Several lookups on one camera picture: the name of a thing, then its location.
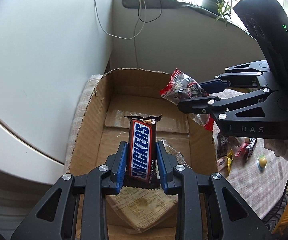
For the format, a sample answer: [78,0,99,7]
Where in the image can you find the Snickers bar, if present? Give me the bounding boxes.
[124,115,162,190]
[244,138,257,163]

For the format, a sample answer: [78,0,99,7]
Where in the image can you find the nut mix red-edged bag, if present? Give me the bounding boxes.
[160,68,214,132]

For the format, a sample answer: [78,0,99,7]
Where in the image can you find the clear red-edged snack bag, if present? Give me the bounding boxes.
[229,137,249,157]

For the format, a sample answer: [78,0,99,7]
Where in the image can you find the white gloved right hand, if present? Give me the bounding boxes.
[263,139,288,161]

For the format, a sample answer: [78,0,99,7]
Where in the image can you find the brown cardboard box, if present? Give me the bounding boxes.
[65,69,217,239]

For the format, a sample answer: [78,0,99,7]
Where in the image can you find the black candy wrapper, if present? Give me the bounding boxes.
[216,132,229,159]

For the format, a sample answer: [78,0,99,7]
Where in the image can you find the wrapped bread loaf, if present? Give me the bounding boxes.
[106,138,192,233]

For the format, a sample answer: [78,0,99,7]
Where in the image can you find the yellow ball candy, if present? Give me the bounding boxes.
[256,155,267,172]

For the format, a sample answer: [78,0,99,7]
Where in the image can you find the yellow candy wrapper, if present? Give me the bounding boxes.
[226,149,234,174]

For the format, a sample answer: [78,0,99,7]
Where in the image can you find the potted spider plant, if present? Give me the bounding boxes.
[193,0,237,28]

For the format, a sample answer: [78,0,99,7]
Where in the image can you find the white appliance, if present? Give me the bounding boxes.
[0,100,67,188]

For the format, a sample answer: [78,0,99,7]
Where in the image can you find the white cable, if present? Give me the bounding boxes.
[93,0,147,68]

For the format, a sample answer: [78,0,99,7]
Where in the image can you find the black cable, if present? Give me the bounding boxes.
[118,0,163,23]

